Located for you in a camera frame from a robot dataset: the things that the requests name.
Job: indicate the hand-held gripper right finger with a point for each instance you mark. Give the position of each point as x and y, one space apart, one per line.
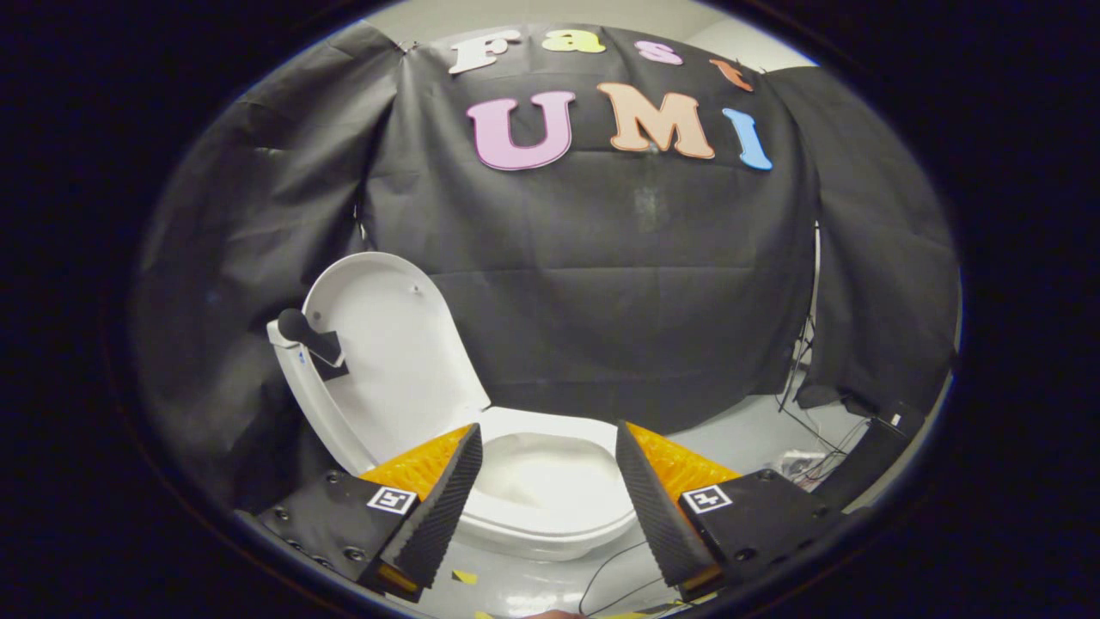
653 507

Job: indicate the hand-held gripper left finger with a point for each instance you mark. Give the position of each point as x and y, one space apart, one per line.
443 507

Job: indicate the white toilet lid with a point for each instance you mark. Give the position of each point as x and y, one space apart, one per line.
387 344

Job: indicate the white ceramic toilet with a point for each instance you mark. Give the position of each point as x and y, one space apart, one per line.
550 481

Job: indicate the small white plastic object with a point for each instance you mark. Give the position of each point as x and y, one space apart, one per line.
795 462

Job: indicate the black box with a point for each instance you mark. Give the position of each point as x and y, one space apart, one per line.
868 460

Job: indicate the black backdrop cloth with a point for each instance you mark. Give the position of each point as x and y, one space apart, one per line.
601 258

